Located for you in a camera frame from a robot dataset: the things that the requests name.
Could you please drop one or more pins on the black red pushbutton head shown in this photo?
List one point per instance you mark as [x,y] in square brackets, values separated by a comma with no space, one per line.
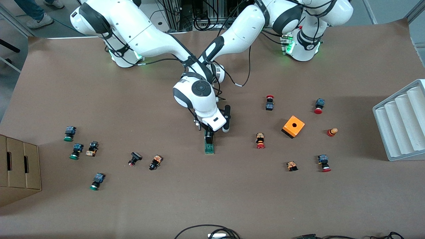
[135,156]

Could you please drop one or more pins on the grey white ribbed tray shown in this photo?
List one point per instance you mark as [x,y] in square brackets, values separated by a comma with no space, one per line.
[398,126]

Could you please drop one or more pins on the black metal bar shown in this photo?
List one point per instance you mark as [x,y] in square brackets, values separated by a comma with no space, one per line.
[8,45]

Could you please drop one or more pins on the brown cardboard box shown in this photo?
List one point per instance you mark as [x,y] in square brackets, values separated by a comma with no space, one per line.
[20,166]

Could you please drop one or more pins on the orange button enclosure box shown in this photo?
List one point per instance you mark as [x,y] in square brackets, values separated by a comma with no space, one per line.
[297,130]

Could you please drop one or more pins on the red pushbutton blue contact block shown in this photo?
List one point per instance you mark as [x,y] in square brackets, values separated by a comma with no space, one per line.
[269,106]
[319,103]

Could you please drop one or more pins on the black pushbutton orange contact block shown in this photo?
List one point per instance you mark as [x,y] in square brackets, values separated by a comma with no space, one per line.
[156,161]

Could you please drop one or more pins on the red emergency stop orange block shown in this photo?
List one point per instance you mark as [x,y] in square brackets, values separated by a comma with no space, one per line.
[260,137]

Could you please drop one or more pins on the aluminium frame bar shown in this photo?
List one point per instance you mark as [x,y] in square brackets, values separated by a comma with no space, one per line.
[415,10]
[11,20]

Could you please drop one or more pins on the red yellow emergency button head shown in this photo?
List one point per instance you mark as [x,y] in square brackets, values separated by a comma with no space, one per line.
[331,132]

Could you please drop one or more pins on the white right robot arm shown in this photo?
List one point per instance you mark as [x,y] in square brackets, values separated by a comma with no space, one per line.
[142,36]

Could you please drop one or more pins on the green pushbutton blue contact block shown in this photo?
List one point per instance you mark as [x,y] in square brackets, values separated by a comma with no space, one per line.
[77,148]
[69,131]
[98,178]

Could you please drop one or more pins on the blue jeans leg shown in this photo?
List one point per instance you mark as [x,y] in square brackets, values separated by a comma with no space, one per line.
[30,8]

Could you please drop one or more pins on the white power plug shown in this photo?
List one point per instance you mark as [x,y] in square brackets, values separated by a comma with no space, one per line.
[217,236]

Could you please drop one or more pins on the red mushroom pushbutton blue block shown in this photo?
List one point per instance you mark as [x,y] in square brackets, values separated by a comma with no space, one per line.
[323,161]

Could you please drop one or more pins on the grey sneaker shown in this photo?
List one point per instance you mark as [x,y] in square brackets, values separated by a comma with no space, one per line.
[40,21]
[54,3]

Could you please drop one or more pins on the grey metal bar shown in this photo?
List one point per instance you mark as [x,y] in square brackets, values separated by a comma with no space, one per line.
[10,64]

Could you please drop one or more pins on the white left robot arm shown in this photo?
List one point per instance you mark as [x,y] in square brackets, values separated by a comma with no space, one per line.
[245,30]

